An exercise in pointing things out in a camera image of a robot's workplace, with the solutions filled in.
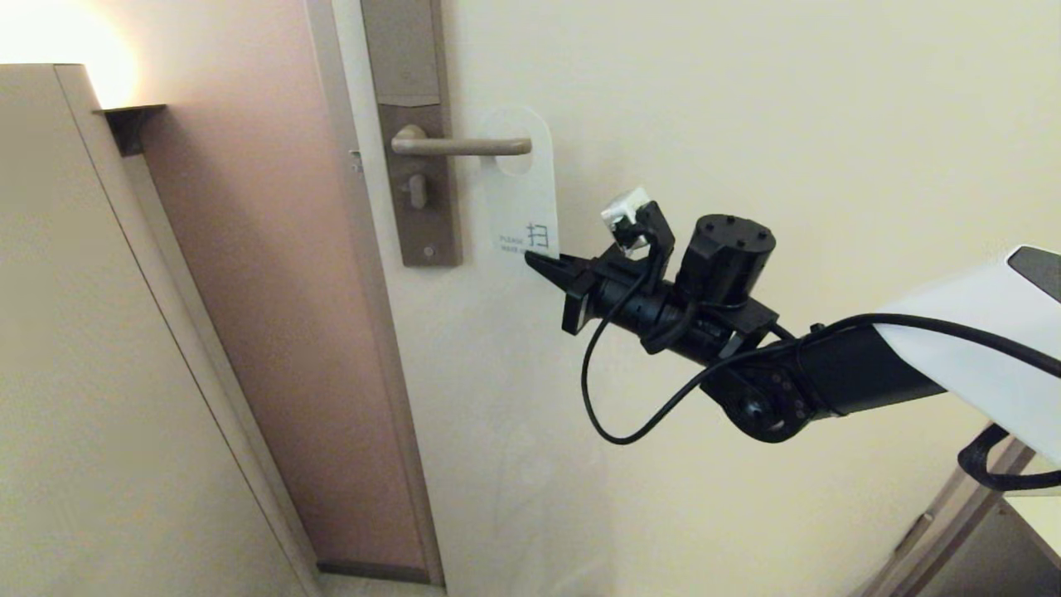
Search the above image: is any blue do-not-disturb door hanger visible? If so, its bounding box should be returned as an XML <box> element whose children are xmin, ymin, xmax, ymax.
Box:
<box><xmin>477</xmin><ymin>105</ymin><xmax>561</xmax><ymax>270</ymax></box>

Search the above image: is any white door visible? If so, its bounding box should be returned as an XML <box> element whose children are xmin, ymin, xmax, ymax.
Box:
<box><xmin>330</xmin><ymin>0</ymin><xmax>1061</xmax><ymax>597</ymax></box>

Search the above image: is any brown metal lock plate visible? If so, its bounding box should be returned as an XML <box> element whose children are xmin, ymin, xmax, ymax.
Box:
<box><xmin>360</xmin><ymin>0</ymin><xmax>463</xmax><ymax>268</ymax></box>

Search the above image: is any small metal hinge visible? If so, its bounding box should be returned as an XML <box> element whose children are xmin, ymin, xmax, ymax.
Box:
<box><xmin>897</xmin><ymin>512</ymin><xmax>936</xmax><ymax>555</ymax></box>

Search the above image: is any dark cabinet side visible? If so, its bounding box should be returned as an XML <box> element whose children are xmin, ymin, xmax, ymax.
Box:
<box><xmin>920</xmin><ymin>497</ymin><xmax>1061</xmax><ymax>597</ymax></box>

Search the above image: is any black looped cable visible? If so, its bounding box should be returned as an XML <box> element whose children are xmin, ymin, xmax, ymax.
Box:
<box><xmin>640</xmin><ymin>303</ymin><xmax>699</xmax><ymax>356</ymax></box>

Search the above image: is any metal lever door handle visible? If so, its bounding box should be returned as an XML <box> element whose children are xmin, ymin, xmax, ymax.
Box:
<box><xmin>390</xmin><ymin>124</ymin><xmax>534</xmax><ymax>158</ymax></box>

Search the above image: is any dark wall lamp bracket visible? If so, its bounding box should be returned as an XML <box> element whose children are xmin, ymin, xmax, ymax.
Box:
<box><xmin>93</xmin><ymin>104</ymin><xmax>167</xmax><ymax>158</ymax></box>

